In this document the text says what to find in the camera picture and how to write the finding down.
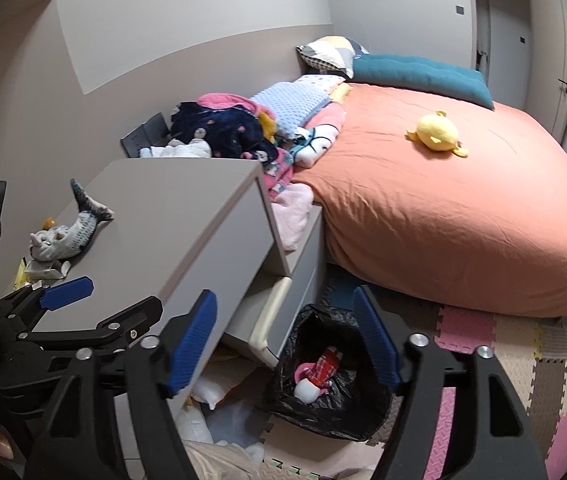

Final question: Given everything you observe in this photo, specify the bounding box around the grey fish plush toy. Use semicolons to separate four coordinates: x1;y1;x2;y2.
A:
28;178;114;263

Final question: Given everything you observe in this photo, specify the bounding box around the white plastic bag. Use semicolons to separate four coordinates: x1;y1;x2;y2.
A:
178;370;264;446

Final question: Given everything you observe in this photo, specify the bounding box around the pale pink fluffy blanket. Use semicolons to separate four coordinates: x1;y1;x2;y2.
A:
270;182;314;253

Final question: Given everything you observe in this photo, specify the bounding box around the white round item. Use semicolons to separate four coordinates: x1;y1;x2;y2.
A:
294;379;333;403

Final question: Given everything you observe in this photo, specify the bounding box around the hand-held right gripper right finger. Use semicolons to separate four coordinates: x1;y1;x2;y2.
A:
352;285;549;480

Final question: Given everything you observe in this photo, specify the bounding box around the navy printed fleece garment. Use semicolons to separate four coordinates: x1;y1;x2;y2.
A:
170;101;279;161

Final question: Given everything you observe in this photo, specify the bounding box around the teal cushion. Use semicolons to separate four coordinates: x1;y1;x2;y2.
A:
351;52;495;111

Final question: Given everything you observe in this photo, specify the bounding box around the dark wall socket panel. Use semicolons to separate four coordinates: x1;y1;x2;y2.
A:
120;112;171;158

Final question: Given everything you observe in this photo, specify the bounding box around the grey bedside cabinet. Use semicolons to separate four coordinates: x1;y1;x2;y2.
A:
223;205;327;368

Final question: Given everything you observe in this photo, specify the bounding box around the white spotted blanket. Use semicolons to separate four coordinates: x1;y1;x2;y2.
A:
296;74;349;92

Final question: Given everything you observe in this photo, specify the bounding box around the white pink cartoon blanket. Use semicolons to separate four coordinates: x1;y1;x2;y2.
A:
291;102;347;168

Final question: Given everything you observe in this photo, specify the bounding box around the beige cloth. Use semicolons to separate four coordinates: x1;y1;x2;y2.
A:
183;440;274;480

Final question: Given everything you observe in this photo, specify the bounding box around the pink fleece garment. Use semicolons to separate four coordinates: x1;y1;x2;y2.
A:
196;92;259;116

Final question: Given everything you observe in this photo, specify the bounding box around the pink printed fleece blanket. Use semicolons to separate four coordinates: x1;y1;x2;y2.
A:
258;147;297;201

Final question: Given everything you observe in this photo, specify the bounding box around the yellow fuzzy cloth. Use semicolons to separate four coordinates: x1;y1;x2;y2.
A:
258;110;279;141

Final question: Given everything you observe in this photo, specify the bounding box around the grey chest of drawers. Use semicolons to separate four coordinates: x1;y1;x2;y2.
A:
0;157;294;426

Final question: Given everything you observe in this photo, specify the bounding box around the yellow duck plush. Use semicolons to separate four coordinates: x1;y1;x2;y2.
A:
406;110;469;158

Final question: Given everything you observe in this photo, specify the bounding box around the white door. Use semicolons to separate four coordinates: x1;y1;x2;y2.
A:
531;0;567;136

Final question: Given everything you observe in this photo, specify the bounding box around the light blue dotted blanket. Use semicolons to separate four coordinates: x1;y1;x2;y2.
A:
249;81;331;138

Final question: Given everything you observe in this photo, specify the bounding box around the pastel foam puzzle mat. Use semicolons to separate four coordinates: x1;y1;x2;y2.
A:
263;260;567;480

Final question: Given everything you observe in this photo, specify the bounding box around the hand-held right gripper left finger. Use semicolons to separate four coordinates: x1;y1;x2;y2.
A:
23;289;219;480

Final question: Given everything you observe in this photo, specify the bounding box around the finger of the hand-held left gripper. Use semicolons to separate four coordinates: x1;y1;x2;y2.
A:
13;296;164;362
0;276;95;341

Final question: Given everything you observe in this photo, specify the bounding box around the red and white tube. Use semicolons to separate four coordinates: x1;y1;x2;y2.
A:
313;346;344;386

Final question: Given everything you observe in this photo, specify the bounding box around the orange duvet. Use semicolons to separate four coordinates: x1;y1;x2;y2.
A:
291;82;567;326

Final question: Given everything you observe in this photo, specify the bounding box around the patchwork pattern pillow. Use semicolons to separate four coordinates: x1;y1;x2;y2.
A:
297;36;370;80

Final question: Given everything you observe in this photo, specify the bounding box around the white crumpled cloth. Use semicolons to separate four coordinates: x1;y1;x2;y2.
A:
138;137;212;160

